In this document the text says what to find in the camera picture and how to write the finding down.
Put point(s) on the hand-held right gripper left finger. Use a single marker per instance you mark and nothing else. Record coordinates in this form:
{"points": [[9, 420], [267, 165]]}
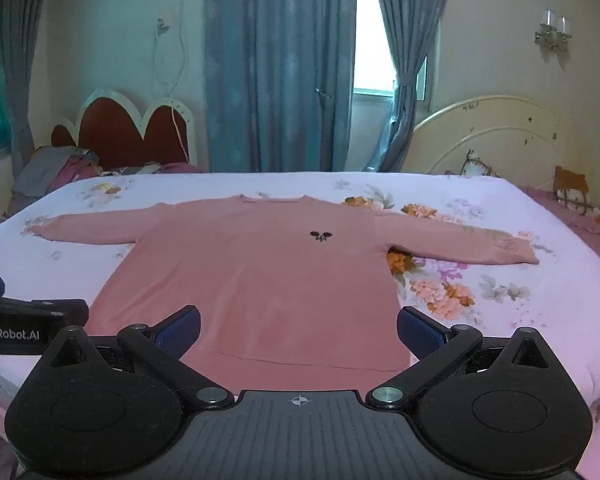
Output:
{"points": [[182, 331]]}

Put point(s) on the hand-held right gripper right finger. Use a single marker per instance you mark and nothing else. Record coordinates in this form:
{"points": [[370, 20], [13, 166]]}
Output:
{"points": [[420, 332]]}

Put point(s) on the pink long-sleeved sweater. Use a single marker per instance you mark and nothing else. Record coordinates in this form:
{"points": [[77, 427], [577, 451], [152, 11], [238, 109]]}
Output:
{"points": [[260, 285]]}

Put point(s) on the floral white bed sheet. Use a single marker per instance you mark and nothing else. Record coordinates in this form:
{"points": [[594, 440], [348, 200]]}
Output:
{"points": [[430, 191]]}

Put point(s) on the maroon cloth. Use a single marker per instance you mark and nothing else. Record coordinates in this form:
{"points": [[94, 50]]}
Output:
{"points": [[79, 167]]}

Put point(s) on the magenta blanket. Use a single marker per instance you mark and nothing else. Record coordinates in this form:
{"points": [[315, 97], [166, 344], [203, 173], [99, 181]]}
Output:
{"points": [[179, 167]]}

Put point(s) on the floral pillow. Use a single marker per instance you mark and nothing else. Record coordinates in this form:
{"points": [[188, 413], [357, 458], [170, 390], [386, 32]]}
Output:
{"points": [[479, 165]]}

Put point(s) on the pink bedding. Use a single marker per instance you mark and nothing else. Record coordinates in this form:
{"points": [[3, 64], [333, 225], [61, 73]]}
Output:
{"points": [[580, 230]]}

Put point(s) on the red scalloped headboard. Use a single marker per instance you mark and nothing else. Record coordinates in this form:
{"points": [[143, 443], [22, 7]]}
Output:
{"points": [[114, 130]]}

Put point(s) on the brown patterned cushion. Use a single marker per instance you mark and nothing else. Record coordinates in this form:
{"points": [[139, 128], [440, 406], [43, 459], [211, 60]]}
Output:
{"points": [[571, 185]]}

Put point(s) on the cream arched headboard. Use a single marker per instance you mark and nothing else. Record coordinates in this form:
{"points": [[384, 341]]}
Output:
{"points": [[505, 130]]}

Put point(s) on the grey side curtain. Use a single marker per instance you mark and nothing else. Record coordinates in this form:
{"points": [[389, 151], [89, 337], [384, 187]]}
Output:
{"points": [[22, 60]]}

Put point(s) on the wide blue curtain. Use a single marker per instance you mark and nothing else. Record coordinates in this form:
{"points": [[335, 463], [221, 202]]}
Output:
{"points": [[280, 70]]}

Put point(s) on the tied-back blue curtain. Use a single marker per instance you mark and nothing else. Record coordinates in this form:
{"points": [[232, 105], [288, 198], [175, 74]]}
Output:
{"points": [[405, 35]]}

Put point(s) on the bright window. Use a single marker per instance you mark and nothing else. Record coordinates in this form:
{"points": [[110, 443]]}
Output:
{"points": [[372, 35]]}

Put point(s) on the crystal wall lamp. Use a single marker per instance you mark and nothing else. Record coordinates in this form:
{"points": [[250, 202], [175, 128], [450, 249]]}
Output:
{"points": [[554, 30]]}

